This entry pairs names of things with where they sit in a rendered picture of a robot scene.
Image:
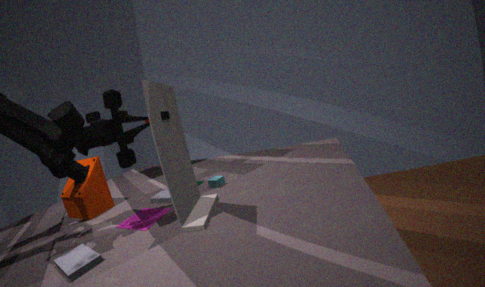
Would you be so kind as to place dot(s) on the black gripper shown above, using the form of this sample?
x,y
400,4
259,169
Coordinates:
x,y
112,99

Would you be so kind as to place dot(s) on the small teal block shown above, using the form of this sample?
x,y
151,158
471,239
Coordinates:
x,y
216,181

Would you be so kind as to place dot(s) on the translucent magenta square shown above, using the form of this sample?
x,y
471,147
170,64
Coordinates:
x,y
143,219

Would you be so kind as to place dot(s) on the grey panel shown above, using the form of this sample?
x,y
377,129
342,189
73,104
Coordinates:
x,y
193,211

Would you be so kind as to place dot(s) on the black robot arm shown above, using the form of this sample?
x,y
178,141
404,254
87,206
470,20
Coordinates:
x,y
53,141

